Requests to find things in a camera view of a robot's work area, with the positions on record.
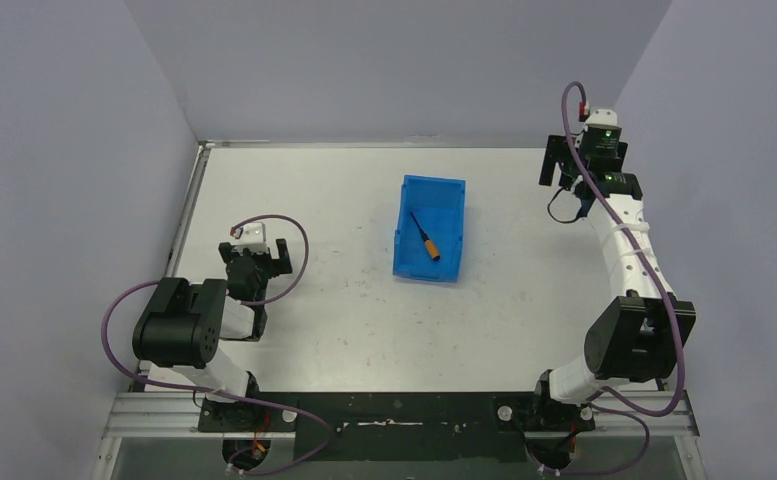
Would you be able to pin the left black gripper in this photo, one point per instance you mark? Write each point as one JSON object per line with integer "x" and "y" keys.
{"x": 255, "y": 257}

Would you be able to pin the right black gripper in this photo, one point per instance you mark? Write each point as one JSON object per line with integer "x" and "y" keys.
{"x": 556, "y": 153}

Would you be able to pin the orange handled screwdriver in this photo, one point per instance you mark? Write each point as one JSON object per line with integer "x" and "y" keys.
{"x": 429, "y": 245}

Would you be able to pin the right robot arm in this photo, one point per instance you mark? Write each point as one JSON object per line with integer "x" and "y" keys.
{"x": 639, "y": 336}

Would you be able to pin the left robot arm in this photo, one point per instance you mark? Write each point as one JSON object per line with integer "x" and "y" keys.
{"x": 183, "y": 324}

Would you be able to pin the blue plastic bin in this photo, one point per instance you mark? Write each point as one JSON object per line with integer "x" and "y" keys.
{"x": 439, "y": 204}

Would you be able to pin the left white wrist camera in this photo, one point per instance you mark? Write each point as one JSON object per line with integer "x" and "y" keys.
{"x": 250, "y": 238}

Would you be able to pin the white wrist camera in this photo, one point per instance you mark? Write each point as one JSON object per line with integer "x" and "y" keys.
{"x": 598, "y": 117}
{"x": 250, "y": 238}

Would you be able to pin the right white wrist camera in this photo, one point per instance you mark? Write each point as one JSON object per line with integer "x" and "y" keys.
{"x": 598, "y": 117}

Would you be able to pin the aluminium frame rail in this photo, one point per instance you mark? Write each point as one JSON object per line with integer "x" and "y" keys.
{"x": 174, "y": 415}

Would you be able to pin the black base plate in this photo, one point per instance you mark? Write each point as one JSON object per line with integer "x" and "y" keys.
{"x": 439, "y": 426}

